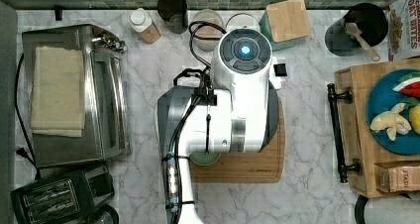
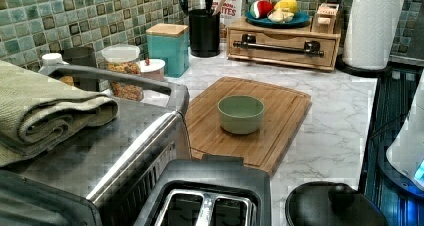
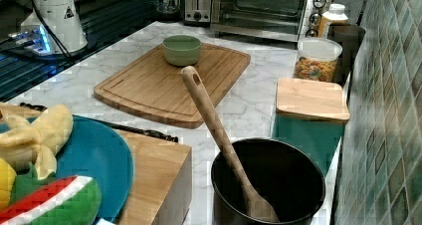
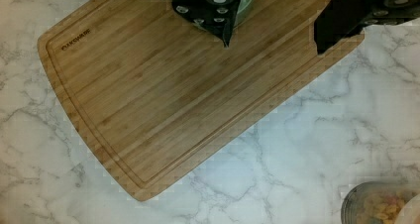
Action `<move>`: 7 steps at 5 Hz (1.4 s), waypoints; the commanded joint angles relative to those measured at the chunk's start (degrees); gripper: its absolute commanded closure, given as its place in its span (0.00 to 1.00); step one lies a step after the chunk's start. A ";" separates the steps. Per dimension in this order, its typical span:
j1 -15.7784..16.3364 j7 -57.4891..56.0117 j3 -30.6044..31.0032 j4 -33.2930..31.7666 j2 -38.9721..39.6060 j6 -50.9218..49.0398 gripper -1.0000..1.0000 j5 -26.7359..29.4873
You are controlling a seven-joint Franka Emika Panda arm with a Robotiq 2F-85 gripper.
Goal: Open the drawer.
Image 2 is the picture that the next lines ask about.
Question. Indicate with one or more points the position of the wooden drawer front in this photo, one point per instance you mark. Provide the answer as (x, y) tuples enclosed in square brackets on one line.
[(283, 54)]

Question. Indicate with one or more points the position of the dark metal drawer handle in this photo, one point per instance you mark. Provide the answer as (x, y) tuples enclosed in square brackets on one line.
[(310, 48)]

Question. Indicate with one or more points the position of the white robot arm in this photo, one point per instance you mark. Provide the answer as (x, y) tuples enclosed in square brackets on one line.
[(406, 153)]

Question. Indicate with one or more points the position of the wooden drawer box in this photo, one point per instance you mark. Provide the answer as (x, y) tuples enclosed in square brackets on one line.
[(283, 36)]

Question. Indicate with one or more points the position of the wooden cutting board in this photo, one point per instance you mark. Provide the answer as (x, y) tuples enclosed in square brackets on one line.
[(285, 110)]

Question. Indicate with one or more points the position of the green ceramic bowl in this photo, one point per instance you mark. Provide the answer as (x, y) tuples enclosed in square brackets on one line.
[(240, 114)]

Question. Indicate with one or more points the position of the small white lidded jar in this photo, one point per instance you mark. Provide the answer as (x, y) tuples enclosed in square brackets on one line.
[(152, 68)]

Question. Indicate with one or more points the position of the black slot toaster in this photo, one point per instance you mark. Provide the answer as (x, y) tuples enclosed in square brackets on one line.
[(213, 191)]

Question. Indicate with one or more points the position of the teal canister wooden lid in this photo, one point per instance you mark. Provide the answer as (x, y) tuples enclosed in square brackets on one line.
[(170, 43)]

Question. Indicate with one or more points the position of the black utensil holder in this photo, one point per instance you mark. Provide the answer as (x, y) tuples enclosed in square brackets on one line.
[(204, 33)]

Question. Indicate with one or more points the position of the white red food box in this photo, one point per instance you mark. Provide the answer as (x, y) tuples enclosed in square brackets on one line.
[(230, 11)]

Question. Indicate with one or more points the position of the clear jar with cereal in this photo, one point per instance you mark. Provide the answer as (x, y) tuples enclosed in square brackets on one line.
[(122, 58)]

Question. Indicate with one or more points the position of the red white toy fruit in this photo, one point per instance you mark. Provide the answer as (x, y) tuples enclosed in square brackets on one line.
[(260, 8)]

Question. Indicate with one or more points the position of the pale toy garlic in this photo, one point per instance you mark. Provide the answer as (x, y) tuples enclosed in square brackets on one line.
[(280, 16)]

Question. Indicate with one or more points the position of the wooden spoon utensil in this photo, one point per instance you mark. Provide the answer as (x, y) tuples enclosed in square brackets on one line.
[(218, 7)]

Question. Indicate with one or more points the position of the blue plate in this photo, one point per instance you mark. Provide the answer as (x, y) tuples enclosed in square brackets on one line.
[(300, 19)]

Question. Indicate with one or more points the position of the yellow toy fruit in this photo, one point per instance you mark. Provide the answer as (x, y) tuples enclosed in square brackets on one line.
[(288, 5)]

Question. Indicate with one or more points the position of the stainless toaster oven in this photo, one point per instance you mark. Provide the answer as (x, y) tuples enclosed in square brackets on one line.
[(100, 176)]

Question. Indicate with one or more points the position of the small wooden block holder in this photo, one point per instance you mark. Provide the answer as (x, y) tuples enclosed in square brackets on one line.
[(324, 20)]

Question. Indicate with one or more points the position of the black round lid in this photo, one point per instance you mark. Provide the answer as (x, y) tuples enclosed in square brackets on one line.
[(331, 204)]

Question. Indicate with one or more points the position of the black paper towel base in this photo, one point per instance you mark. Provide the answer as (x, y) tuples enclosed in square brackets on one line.
[(365, 73)]

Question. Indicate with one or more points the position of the white cap bottle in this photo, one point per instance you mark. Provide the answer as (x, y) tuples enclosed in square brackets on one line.
[(54, 59)]

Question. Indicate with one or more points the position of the folded green towel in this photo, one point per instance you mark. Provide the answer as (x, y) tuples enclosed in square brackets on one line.
[(38, 112)]

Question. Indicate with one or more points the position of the white paper towel roll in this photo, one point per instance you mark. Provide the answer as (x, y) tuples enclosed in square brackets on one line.
[(370, 33)]

